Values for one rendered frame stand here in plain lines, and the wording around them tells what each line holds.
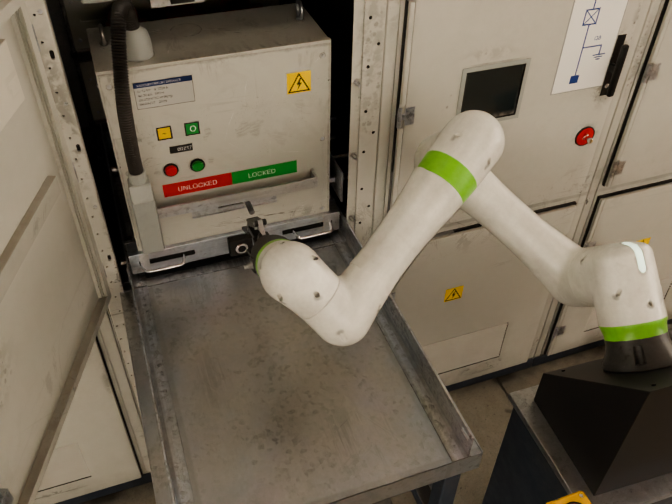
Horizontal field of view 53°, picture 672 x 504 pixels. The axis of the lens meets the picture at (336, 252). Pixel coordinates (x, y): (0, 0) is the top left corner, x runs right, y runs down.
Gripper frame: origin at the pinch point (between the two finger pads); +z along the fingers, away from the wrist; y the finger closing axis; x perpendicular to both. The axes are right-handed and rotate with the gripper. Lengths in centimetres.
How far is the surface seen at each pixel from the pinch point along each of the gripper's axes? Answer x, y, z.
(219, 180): -3.2, -13.4, 11.7
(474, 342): 75, 61, 47
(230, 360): -10.9, 24.1, -5.4
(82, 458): -54, 62, 49
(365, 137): 31.6, -17.4, 4.2
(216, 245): -6.1, 3.3, 20.0
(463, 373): 73, 75, 54
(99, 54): -23.0, -44.2, 4.1
